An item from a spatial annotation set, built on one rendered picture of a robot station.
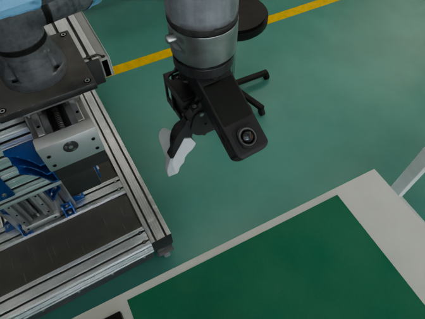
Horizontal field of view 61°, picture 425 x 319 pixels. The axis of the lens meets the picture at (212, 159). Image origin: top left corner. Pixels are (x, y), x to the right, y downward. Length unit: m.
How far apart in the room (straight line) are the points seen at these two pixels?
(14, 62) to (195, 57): 0.56
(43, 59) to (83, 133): 0.18
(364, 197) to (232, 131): 0.71
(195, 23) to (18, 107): 0.60
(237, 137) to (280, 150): 1.62
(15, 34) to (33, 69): 0.08
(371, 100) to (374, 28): 0.73
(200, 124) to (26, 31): 0.49
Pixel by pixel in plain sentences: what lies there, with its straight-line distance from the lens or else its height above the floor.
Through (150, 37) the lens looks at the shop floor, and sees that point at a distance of 2.70.
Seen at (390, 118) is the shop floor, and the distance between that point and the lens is 2.37.
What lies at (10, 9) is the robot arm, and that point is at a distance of 0.39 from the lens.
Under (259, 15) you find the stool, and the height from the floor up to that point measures 0.56.
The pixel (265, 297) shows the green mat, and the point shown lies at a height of 0.75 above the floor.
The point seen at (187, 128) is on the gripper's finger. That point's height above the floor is 1.26.
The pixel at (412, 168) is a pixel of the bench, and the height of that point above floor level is 0.42.
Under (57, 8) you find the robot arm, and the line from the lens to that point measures 0.85.
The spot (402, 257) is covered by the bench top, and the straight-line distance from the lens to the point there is 1.04.
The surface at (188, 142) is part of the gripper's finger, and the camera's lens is 0.49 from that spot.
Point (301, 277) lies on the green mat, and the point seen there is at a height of 0.75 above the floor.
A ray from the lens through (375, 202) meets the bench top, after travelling 1.08.
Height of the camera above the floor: 1.62
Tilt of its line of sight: 56 degrees down
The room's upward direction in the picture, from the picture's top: straight up
